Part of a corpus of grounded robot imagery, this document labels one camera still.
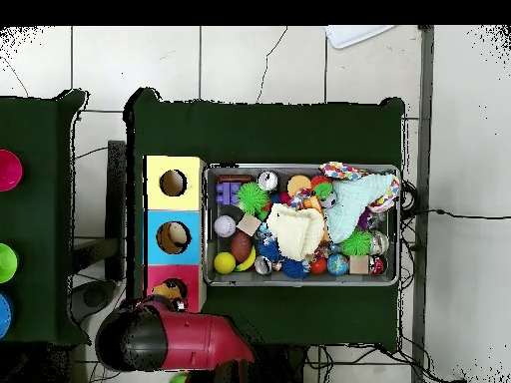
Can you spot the cream waffle cloth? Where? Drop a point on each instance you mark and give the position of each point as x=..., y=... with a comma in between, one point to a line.
x=295, y=229

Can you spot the orange bear toy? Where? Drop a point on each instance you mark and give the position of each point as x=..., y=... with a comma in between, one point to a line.
x=161, y=289

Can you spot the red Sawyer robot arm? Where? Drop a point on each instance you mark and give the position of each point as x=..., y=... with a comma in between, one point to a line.
x=199, y=339

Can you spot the wooden box with three holes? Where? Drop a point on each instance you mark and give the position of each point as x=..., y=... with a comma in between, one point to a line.
x=175, y=199

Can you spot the metal mesh bin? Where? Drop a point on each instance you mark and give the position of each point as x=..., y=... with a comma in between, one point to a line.
x=299, y=281

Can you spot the large green spiky ball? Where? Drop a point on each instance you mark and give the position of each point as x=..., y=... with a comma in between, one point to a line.
x=252, y=197

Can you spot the pale wooden cube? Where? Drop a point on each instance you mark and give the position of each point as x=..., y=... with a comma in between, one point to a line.
x=248, y=224

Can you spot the silver can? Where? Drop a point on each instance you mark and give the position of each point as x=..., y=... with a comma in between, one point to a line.
x=267, y=180

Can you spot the purple building block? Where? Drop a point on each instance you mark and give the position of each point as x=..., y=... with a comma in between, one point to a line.
x=227, y=193

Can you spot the white toy baseball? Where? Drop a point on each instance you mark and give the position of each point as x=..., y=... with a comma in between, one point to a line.
x=224, y=226

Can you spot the brown toy football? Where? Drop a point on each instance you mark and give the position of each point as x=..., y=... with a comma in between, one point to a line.
x=241, y=246

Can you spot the yellow ball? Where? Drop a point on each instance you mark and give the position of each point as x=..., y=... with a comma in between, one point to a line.
x=224, y=263

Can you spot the dark green table cloth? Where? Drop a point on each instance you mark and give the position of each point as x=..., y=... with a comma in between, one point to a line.
x=259, y=131
x=36, y=219

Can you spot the colourful dotted cloth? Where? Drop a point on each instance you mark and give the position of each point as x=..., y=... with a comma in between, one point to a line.
x=343, y=170

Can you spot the black metal stand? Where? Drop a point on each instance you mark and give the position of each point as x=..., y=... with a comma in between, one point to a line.
x=115, y=199

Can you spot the grey round base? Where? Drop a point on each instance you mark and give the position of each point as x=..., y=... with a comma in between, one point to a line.
x=96, y=297

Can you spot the green round object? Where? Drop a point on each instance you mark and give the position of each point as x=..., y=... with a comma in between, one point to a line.
x=179, y=381

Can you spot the white plastic tray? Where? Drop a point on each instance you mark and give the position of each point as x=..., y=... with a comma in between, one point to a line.
x=355, y=36

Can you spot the pink bowl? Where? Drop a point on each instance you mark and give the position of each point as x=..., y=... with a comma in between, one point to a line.
x=8, y=170

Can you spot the green bowl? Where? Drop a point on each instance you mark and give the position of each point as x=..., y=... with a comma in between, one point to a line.
x=7, y=263

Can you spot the blue bowl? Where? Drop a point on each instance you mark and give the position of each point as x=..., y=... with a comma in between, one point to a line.
x=4, y=315

